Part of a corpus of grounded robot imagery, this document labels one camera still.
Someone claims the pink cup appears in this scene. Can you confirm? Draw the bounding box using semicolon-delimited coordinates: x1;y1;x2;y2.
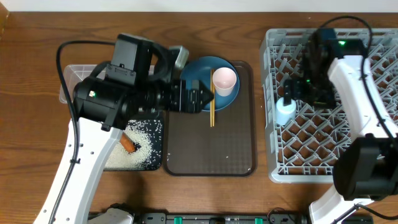
212;67;237;96

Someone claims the dark blue plate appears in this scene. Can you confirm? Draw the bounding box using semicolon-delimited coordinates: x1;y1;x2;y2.
180;56;240;111

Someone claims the clear plastic waste bin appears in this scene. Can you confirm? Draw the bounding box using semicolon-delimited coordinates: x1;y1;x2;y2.
59;64;155;104

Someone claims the white rice pile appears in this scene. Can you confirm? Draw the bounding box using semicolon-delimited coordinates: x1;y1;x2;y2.
104;119;163;170

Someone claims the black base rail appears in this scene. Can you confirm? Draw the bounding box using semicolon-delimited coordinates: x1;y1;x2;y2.
88;205;374;224

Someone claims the grey dishwasher rack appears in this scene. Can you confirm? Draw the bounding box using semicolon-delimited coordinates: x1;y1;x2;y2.
259;28;397;184

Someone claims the black food waste tray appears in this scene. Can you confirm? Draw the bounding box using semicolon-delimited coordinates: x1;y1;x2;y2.
102;113;165;171

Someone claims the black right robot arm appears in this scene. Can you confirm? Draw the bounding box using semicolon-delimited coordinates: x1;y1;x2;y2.
283;28;397;223

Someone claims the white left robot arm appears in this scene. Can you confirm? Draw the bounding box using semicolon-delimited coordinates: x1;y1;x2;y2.
35;75;214;223

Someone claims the brown serving tray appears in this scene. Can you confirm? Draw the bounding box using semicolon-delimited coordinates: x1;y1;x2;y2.
164;61;257;177

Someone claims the light blue cup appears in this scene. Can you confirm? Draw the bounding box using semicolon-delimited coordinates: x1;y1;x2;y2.
275;97;297;126

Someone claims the orange carrot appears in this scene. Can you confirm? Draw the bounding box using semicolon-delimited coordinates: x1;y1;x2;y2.
119;133;136;153

